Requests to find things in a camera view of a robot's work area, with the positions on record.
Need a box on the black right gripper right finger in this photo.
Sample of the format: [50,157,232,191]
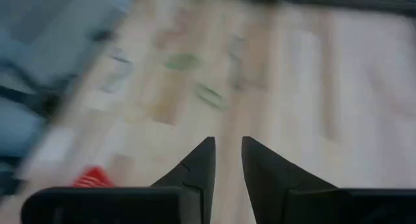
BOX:
[242,136,339,224]

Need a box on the green rubber band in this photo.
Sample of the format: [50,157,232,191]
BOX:
[164,53,200,71]
[194,82,229,112]

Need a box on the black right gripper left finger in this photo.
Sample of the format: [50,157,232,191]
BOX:
[151,136,216,224]

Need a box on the red slotted plastic basket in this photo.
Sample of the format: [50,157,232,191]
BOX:
[71,166,115,188]

